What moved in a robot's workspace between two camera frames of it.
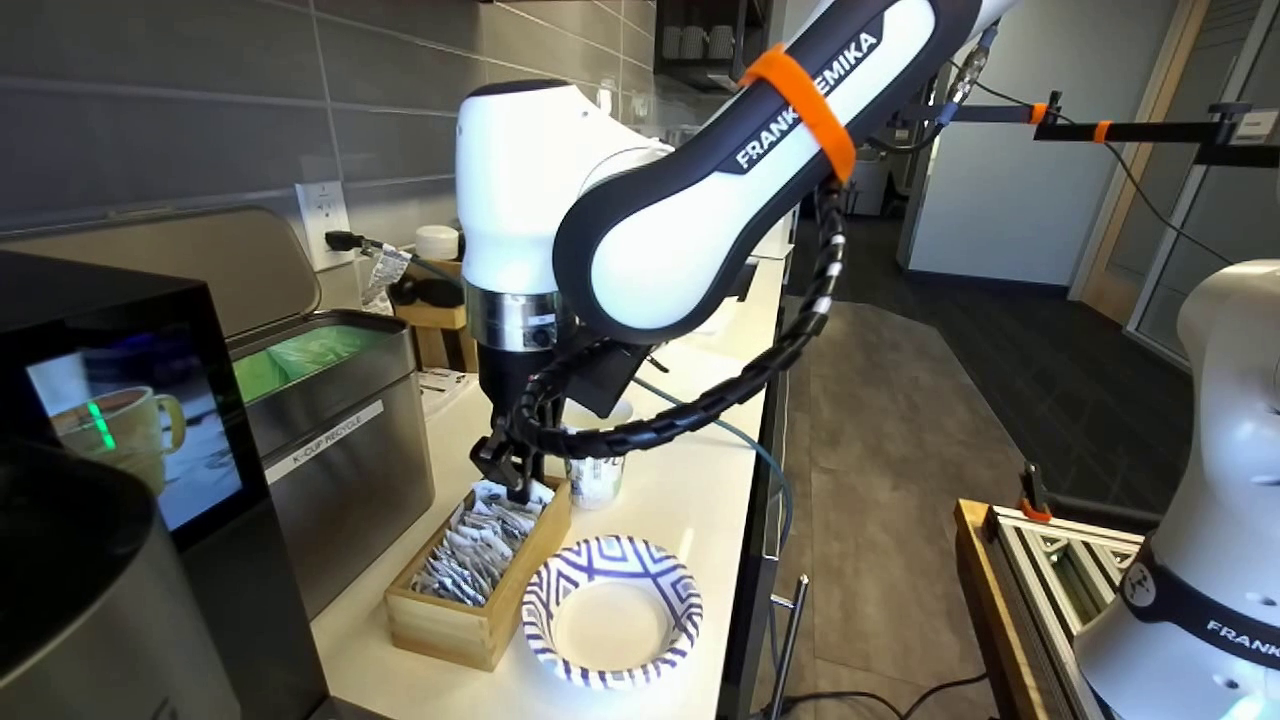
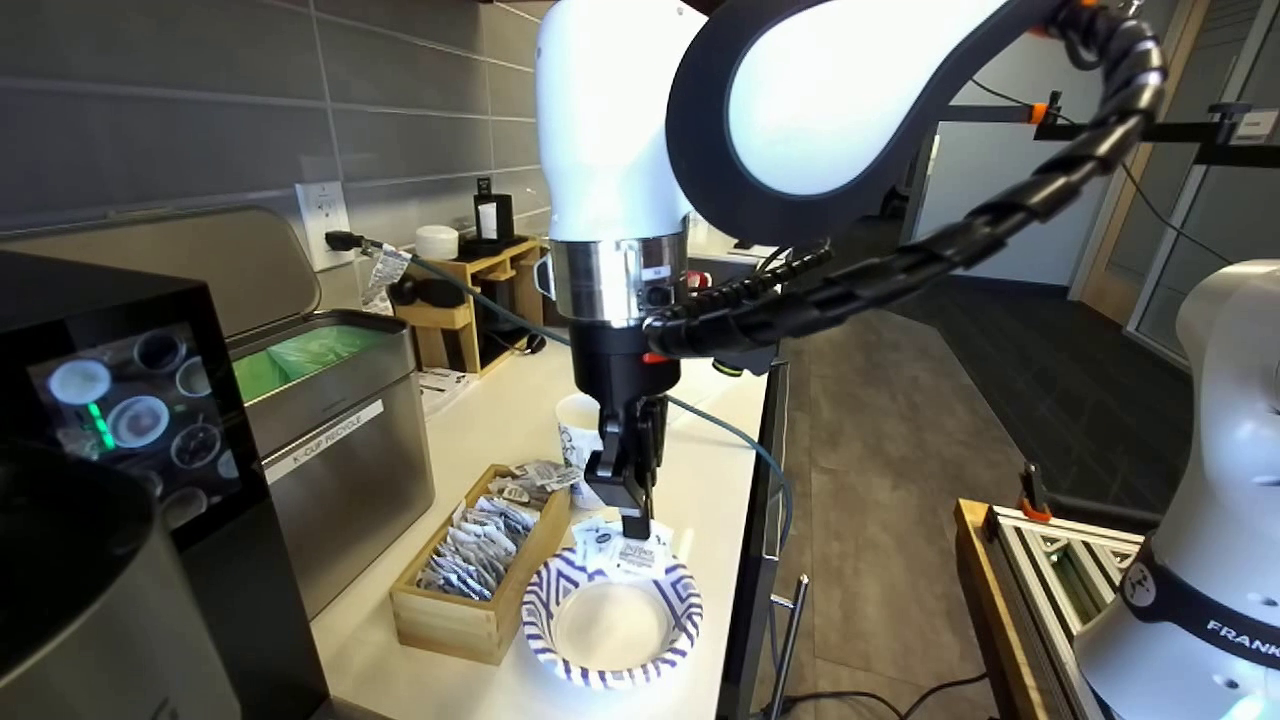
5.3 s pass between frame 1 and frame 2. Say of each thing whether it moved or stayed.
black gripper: moved
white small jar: stayed
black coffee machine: stayed
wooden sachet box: stayed
